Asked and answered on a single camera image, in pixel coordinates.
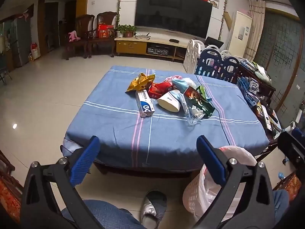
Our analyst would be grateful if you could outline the black laptop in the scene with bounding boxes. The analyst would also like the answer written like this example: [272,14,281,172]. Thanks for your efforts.
[204,37,224,49]

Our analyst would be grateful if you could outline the dark green snack bag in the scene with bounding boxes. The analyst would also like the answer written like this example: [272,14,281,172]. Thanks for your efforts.
[184,86,215,119]

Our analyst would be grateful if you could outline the white blue paper cup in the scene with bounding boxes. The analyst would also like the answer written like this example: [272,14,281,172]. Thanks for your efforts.
[157,90,181,113]

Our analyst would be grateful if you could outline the clear blue plastic bag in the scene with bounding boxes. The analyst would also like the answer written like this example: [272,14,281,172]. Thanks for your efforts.
[179,93,206,126]

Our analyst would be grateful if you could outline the green potted plant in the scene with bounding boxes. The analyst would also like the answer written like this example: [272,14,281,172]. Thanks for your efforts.
[117,24,136,38]

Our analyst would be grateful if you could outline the yellow wooden tv cabinet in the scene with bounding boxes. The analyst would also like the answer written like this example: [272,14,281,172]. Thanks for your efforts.
[115,37,187,63]

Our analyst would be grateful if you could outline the blue face mask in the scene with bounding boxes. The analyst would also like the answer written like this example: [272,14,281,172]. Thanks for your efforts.
[172,77,197,94]

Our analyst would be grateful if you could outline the blue jeans leg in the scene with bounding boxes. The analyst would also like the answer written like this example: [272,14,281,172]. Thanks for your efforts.
[61,199,146,229]

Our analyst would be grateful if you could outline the red gift box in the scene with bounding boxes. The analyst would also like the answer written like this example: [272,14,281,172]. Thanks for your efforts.
[96,23,114,39]

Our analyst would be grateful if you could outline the blue striped tablecloth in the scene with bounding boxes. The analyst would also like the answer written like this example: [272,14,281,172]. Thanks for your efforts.
[62,66,269,172]

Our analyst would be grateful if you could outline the white blue toothpaste box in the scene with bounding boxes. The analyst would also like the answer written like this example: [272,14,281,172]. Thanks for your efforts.
[136,90,155,118]

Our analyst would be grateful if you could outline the pink white plastic bag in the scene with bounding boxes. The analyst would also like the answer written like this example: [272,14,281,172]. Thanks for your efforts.
[164,75,182,82]

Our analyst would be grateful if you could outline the dark wooden armchair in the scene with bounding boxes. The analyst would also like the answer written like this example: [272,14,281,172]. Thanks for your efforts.
[87,11,117,58]
[64,15,95,60]

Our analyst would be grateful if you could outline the black cable on tablecloth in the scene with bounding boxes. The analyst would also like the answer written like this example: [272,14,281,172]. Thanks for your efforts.
[195,74,237,146]

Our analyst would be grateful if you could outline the white baby fence panel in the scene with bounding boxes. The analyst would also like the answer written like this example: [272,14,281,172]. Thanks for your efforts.
[182,39,205,74]

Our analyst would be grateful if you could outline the white plastic bin liner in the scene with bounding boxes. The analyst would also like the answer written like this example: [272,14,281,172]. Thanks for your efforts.
[188,145,258,222]

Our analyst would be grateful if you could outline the red snack wrapper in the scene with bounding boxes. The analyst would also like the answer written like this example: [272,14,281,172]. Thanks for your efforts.
[148,81,173,99]

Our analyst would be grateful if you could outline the dark wooden armchair left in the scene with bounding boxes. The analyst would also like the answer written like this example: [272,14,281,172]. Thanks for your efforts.
[64,15,95,60]

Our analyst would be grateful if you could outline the pink cloth on chair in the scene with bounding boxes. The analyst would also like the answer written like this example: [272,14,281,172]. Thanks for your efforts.
[68,31,81,42]

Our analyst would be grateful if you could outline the large black television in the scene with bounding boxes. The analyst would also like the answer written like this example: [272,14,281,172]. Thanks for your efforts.
[134,0,213,38]

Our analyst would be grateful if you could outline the dark wooden side table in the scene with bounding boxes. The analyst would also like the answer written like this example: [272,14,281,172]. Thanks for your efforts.
[237,64,278,161]

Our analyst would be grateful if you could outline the beige curtain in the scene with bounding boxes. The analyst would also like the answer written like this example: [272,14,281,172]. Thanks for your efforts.
[244,0,266,61]

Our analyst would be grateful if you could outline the gold foil wrapper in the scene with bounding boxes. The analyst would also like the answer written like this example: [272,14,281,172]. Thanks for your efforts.
[126,73,155,92]

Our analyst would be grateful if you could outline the dark wooden armchair right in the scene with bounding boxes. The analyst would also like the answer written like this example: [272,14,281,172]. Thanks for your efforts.
[87,11,117,58]

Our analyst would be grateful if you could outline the grey slipper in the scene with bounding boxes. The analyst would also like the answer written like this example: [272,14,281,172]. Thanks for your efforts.
[140,190,168,228]

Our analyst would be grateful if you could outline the white standing air conditioner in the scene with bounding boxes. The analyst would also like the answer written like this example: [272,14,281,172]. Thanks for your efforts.
[227,11,252,57]

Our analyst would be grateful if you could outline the navy baby fence panel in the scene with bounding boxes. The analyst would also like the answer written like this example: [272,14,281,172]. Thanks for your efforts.
[195,48,239,84]

